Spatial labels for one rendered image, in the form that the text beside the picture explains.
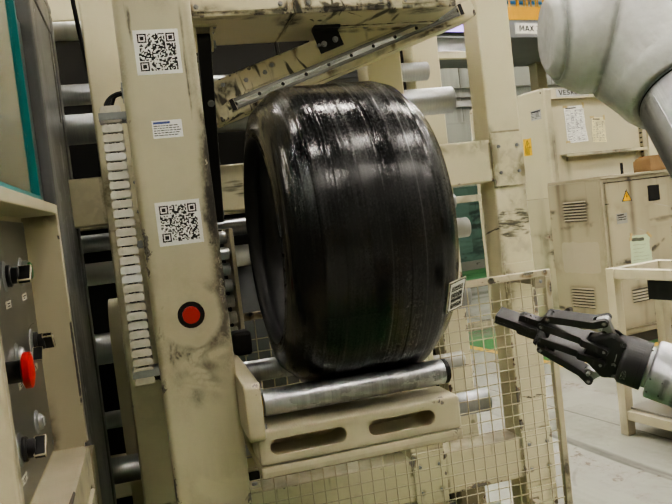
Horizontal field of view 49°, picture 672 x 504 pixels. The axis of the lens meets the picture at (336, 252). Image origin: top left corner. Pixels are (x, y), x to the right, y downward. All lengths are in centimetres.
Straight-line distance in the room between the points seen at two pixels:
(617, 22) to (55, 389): 90
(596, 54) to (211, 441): 90
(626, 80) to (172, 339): 84
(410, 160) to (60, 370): 63
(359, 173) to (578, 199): 460
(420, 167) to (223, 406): 53
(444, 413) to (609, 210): 435
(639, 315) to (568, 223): 84
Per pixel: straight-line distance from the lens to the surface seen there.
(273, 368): 152
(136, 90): 130
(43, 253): 117
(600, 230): 557
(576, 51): 79
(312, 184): 113
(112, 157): 129
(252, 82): 172
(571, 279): 584
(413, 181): 117
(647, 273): 351
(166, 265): 128
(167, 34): 132
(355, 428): 127
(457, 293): 124
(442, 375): 132
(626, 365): 117
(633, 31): 78
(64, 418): 120
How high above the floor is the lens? 120
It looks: 3 degrees down
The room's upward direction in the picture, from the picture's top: 7 degrees counter-clockwise
